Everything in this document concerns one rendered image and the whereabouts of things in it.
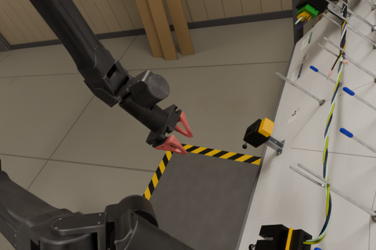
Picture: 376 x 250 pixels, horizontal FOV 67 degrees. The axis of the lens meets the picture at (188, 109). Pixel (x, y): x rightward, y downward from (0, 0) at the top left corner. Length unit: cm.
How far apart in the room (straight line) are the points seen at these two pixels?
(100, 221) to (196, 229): 146
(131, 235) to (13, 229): 17
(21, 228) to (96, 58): 33
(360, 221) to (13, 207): 49
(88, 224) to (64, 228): 2
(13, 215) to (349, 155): 54
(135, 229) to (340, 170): 39
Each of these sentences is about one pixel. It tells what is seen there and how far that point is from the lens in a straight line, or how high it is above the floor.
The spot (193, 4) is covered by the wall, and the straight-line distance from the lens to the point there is 335.
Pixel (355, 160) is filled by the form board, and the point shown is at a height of 112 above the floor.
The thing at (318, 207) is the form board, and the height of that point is 106.
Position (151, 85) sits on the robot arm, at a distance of 59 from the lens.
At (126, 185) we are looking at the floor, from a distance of 213.
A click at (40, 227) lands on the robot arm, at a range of 37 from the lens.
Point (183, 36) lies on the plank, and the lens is 297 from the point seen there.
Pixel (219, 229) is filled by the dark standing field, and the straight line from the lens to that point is 175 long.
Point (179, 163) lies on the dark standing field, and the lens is 205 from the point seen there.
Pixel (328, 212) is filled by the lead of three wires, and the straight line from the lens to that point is 42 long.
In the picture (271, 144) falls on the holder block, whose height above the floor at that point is 95.
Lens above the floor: 159
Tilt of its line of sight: 42 degrees down
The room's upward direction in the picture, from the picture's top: 23 degrees counter-clockwise
